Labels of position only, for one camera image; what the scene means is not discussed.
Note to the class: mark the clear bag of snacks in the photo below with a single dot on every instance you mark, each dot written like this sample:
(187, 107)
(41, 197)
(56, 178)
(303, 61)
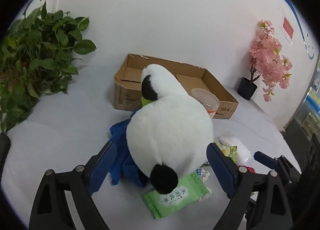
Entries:
(240, 147)

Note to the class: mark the red wall sign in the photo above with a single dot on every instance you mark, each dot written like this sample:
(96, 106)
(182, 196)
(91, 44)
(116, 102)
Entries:
(288, 28)

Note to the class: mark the black object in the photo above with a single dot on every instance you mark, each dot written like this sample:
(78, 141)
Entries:
(4, 150)

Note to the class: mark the red packet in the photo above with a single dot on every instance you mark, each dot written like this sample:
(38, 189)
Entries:
(250, 169)

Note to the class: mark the brown cardboard box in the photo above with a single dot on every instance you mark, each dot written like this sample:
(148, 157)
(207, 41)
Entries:
(125, 95)

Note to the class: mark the green tissue packet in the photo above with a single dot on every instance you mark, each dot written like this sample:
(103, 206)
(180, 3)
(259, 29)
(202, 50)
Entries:
(175, 200)

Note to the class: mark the green potted plant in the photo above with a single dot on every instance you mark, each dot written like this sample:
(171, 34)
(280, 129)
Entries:
(37, 52)

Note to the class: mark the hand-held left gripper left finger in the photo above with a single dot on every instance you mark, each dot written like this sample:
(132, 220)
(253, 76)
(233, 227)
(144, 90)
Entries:
(102, 167)

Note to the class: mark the blue checked lace cloth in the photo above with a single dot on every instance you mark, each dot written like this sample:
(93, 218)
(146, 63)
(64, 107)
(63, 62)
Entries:
(202, 172)

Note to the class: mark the clear jar orange label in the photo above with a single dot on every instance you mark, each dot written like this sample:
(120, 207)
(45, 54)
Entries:
(210, 102)

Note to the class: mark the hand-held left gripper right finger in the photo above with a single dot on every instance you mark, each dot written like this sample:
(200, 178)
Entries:
(220, 167)

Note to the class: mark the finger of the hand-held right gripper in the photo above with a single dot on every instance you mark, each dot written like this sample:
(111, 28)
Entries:
(265, 158)

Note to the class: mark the pink blossom tree black pot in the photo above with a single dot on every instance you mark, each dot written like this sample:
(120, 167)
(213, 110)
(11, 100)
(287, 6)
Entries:
(267, 57)

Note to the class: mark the white plush toy black ears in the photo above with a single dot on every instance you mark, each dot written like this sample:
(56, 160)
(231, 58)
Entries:
(170, 125)

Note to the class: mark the glass door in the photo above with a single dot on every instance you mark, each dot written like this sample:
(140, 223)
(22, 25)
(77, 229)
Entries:
(310, 110)

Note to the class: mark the green yellow snack packet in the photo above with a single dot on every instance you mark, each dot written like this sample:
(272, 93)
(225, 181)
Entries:
(231, 152)

